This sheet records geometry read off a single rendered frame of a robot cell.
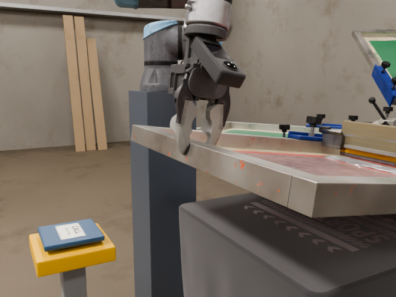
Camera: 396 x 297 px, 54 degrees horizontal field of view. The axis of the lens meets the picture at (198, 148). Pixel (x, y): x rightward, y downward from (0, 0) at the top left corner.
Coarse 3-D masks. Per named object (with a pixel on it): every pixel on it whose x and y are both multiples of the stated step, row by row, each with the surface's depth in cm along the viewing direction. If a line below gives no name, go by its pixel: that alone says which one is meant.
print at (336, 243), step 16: (256, 208) 88; (272, 208) 88; (288, 208) 88; (288, 224) 79; (304, 224) 79; (320, 224) 79; (336, 224) 79; (352, 224) 79; (368, 224) 79; (384, 224) 79; (320, 240) 71; (336, 240) 71; (352, 240) 71; (368, 240) 71; (384, 240) 71
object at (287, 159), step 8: (240, 152) 92; (248, 152) 94; (256, 152) 96; (264, 152) 98; (272, 160) 83; (280, 160) 85; (288, 160) 86; (296, 160) 88; (304, 160) 90; (312, 160) 92; (320, 160) 95; (328, 160) 97; (336, 160) 100; (336, 168) 83; (344, 168) 85; (352, 168) 87; (360, 168) 88; (368, 168) 91
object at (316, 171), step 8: (296, 168) 75; (304, 168) 77; (312, 168) 78; (320, 168) 80; (328, 168) 81; (360, 176) 74; (368, 176) 76; (376, 176) 77; (384, 176) 79; (392, 176) 81
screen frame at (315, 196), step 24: (144, 144) 83; (168, 144) 72; (192, 144) 64; (216, 144) 98; (240, 144) 101; (264, 144) 105; (288, 144) 109; (312, 144) 113; (216, 168) 57; (240, 168) 51; (264, 168) 47; (288, 168) 48; (264, 192) 47; (288, 192) 43; (312, 192) 40; (336, 192) 41; (360, 192) 43; (384, 192) 45; (312, 216) 40; (336, 216) 42
